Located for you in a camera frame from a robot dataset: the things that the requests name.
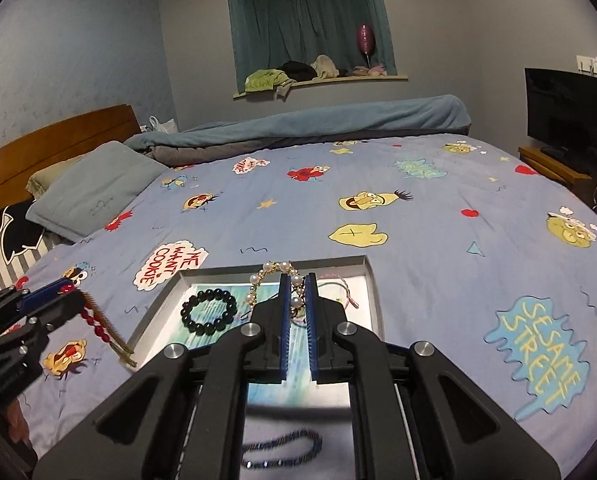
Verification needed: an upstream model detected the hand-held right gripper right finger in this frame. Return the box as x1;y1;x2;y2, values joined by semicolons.
306;272;565;480

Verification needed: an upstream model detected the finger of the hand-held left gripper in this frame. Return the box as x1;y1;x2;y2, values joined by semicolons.
0;278;82;333
0;291;88;358

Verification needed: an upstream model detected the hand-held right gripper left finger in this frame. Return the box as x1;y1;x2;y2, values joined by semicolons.
31;274;293;480

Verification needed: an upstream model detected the red bead bracelet with tassel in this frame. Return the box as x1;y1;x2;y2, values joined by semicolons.
61;282;138;368

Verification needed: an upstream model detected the pearl and gold bracelet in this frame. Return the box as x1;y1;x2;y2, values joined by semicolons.
247;260;308;322

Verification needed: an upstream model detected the shallow grey tray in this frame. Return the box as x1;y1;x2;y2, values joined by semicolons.
127;255;385;480

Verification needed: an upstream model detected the person's left hand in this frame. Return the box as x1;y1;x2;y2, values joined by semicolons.
6;400;30;447

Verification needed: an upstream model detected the blue-grey pillow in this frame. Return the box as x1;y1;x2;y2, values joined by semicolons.
26;141;169;242

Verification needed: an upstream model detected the tan pillow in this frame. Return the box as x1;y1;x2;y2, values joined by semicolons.
26;155;86;196

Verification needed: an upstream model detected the blue cartoon printed bedsheet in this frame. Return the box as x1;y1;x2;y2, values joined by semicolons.
16;132;597;466

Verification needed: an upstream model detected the wooden headboard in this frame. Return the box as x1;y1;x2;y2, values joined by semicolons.
0;105;142;296

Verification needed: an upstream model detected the grey blanket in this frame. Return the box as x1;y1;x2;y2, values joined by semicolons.
148;136;329;168

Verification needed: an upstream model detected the blue blanket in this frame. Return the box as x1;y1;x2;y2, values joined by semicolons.
123;94;472;153

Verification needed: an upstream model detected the green cloth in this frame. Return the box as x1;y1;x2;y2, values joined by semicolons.
244;69;292;93

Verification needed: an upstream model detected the black cloth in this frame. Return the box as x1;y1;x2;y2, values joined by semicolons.
281;61;317;81

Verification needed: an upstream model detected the beige cloth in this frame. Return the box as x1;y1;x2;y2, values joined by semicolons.
311;55;339;80

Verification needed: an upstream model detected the wooden television stand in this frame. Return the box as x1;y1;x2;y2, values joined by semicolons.
519;146;594;202

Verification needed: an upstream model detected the pink balloon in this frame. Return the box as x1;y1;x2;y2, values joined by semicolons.
357;24;377;68

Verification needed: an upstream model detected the teal curtain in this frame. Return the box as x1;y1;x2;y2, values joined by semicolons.
224;0;397;93

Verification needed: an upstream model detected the black television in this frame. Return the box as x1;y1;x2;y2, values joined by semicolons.
525;67;597;173

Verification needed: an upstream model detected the pink string bracelet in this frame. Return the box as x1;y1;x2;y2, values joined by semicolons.
317;272;360;311

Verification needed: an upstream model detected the black bead bracelet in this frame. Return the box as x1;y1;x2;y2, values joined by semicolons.
180;287;238;335

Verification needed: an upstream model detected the dark blue bead bracelet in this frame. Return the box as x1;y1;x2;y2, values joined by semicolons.
241;429;323;470

